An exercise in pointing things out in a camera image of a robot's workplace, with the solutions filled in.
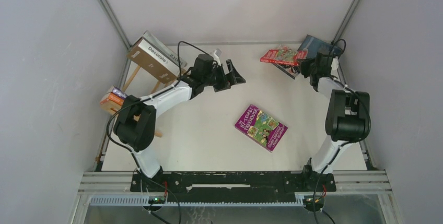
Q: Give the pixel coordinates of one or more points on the grey ianra book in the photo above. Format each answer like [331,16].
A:
[163,49]

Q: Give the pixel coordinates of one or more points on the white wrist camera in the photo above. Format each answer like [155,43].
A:
[216,56]
[334,66]

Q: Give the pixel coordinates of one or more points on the purple Treehouse book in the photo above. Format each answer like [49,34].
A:
[261,127]

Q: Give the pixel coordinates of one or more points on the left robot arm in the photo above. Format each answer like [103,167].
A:
[132,127]

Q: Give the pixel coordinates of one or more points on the dark floral book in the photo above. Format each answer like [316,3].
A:
[290,70]

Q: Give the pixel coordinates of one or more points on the purple white cartoon book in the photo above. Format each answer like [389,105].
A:
[118,92]

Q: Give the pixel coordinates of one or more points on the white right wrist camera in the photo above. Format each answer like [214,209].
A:
[334,66]

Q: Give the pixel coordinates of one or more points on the wooden book rack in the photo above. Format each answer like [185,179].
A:
[176,124]

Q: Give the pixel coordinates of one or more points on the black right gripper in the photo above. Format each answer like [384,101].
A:
[303,65]

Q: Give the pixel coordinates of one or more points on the brown white Decorate book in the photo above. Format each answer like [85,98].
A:
[150,59]

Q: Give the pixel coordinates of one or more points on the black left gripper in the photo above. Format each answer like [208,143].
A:
[224,84]

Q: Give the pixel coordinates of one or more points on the red Treehouse book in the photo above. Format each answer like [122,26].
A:
[284,55]

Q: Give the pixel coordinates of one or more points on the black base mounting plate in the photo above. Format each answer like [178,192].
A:
[233,187]

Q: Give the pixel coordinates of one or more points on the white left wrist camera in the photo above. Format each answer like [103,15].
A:
[216,56]

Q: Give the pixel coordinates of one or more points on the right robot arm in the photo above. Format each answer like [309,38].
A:
[347,120]

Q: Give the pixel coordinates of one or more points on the orange Treehouse book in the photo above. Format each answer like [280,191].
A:
[111,103]

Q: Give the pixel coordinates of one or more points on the aluminium frame rail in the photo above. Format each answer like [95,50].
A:
[107,184]

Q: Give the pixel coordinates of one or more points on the dark blue book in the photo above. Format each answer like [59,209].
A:
[313,45]

